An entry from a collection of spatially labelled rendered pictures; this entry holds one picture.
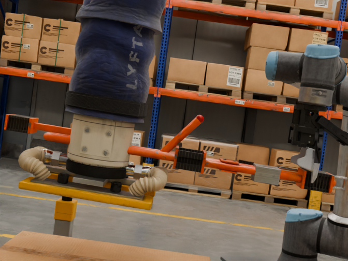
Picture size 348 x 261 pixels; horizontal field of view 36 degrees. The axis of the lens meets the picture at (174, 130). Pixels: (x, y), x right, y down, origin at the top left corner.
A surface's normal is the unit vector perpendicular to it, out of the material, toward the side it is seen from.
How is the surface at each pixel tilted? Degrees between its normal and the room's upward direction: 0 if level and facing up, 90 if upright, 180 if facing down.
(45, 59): 92
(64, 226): 90
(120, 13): 70
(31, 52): 92
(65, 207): 90
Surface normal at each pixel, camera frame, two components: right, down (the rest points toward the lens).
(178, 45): 0.00, 0.05
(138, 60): 0.58, 0.46
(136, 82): 0.77, -0.03
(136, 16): 0.57, -0.19
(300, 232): -0.44, -0.03
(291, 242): -0.68, -0.03
